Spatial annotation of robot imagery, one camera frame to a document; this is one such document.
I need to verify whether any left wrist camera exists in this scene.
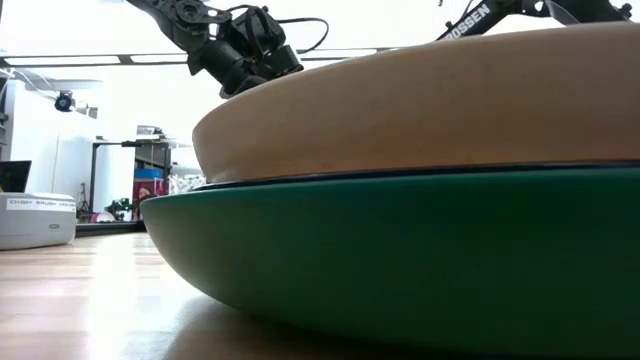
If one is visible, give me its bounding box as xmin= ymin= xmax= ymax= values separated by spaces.
xmin=227 ymin=5 xmax=289 ymax=59

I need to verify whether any white printed cloth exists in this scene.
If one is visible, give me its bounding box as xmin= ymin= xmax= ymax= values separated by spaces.
xmin=168 ymin=173 xmax=207 ymax=195

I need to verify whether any cream plate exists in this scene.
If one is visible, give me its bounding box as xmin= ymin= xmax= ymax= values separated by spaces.
xmin=192 ymin=20 xmax=640 ymax=185

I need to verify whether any black metal shelf frame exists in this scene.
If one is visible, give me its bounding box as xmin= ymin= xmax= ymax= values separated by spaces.
xmin=91 ymin=138 xmax=174 ymax=216

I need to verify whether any large green plate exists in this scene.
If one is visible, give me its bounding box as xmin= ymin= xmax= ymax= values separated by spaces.
xmin=139 ymin=167 xmax=640 ymax=360

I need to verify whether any person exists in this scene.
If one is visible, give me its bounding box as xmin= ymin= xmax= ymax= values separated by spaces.
xmin=132 ymin=185 xmax=157 ymax=221

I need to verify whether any white dish brush holder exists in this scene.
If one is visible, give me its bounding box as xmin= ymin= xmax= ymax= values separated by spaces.
xmin=0 ymin=192 xmax=78 ymax=251

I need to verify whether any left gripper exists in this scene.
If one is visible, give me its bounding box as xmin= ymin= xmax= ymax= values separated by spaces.
xmin=202 ymin=39 xmax=305 ymax=99

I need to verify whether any black table frame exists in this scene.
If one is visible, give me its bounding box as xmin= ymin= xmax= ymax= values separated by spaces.
xmin=74 ymin=221 xmax=147 ymax=237

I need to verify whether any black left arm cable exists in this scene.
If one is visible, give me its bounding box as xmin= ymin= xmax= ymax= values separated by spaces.
xmin=277 ymin=17 xmax=331 ymax=55

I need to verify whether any black ceiling camera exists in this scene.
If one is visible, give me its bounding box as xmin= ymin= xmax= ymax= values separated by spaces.
xmin=53 ymin=90 xmax=76 ymax=114

